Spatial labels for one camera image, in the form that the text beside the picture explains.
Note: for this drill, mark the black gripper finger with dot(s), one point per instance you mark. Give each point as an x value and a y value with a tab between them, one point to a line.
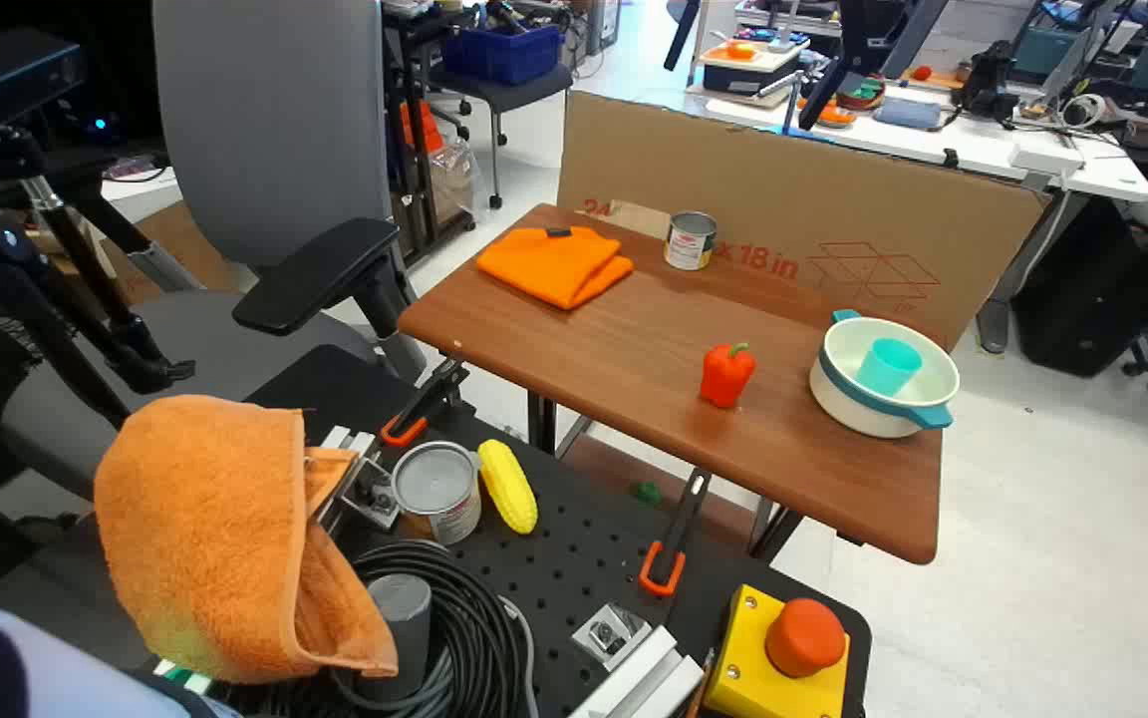
824	97

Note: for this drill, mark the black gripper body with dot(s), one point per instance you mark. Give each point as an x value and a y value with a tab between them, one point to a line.
880	28

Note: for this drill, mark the teal plastic cup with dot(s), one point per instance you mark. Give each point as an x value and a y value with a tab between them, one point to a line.
890	364

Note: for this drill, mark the white dish with teal rim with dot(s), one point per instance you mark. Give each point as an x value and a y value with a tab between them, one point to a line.
865	401

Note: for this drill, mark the dark box with orange item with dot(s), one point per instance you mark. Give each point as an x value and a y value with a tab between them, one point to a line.
751	69

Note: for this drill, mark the brown cardboard panel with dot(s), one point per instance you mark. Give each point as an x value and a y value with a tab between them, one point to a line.
797	214

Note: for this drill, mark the white background desk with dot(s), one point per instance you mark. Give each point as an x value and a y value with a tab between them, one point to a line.
986	139

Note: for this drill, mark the tin can with white-green label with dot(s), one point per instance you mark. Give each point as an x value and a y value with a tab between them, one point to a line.
691	242

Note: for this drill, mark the red-orange toy pepper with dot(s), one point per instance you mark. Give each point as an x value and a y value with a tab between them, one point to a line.
726	377

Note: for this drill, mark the folded orange cloth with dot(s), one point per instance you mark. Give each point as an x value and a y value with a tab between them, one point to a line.
554	264

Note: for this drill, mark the brown wooden table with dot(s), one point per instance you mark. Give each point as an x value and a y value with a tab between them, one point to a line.
626	351

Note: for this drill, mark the blue storage bin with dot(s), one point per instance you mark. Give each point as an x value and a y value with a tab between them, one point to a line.
505	52

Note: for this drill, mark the small green object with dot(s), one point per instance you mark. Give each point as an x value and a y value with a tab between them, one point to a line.
651	491

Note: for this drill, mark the yellow toy corn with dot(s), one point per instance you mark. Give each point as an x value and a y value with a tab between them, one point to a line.
509	488

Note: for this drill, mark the black perforated base board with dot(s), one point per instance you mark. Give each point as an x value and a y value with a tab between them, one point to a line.
577	542

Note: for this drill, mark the tin can with orange label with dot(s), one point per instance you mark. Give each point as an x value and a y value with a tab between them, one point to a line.
440	488

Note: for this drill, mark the gray office chair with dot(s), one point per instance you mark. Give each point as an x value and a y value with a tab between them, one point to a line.
278	146

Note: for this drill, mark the yellow emergency stop box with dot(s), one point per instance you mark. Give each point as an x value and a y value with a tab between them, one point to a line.
767	663

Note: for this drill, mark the orange fluffy towel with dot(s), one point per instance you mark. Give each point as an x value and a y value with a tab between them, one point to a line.
221	533

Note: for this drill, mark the white rounded housing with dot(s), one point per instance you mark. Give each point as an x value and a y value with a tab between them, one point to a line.
28	673

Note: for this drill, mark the silver aluminium bracket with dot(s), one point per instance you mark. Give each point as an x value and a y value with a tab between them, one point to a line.
635	663

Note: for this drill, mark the gray cylinder post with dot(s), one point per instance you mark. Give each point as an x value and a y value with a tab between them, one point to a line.
401	631

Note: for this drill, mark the black camera on tripod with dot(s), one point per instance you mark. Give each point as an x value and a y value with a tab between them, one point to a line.
16	146

